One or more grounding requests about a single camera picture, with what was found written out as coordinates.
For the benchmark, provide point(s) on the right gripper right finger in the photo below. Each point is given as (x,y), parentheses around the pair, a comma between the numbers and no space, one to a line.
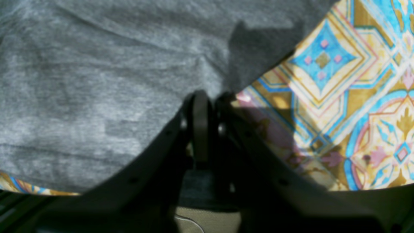
(270,196)

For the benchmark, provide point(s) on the grey T-shirt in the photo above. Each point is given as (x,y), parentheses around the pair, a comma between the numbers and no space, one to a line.
(87,84)

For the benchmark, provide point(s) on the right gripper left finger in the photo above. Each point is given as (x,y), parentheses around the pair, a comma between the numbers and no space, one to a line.
(141,198)

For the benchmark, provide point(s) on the patterned colourful tablecloth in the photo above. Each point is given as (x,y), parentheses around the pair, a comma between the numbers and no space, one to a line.
(339,107)

